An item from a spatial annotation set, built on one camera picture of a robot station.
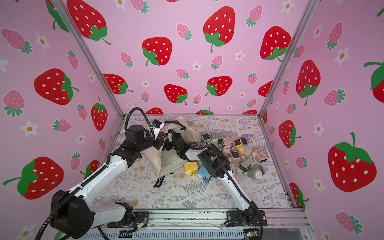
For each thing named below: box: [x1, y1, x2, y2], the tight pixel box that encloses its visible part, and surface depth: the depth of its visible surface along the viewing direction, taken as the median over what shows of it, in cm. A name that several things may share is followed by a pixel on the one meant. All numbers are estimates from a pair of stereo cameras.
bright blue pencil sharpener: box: [197, 164, 212, 182], surface depth 86 cm
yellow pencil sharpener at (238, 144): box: [233, 138, 249, 156], surface depth 98 cm
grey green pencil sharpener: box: [211, 133, 223, 148], surface depth 103 cm
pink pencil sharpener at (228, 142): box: [221, 137, 235, 154], surface depth 100 cm
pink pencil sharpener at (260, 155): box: [250, 148, 269, 163], surface depth 95 cm
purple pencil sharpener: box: [241, 134, 254, 146], surface depth 100 cm
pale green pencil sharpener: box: [239, 156, 256, 172], surface depth 90 cm
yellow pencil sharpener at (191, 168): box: [184, 161, 199, 178], surface depth 90 cm
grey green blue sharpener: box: [247, 164, 266, 180], surface depth 86 cm
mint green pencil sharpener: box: [201, 133, 212, 143], surface depth 100 cm
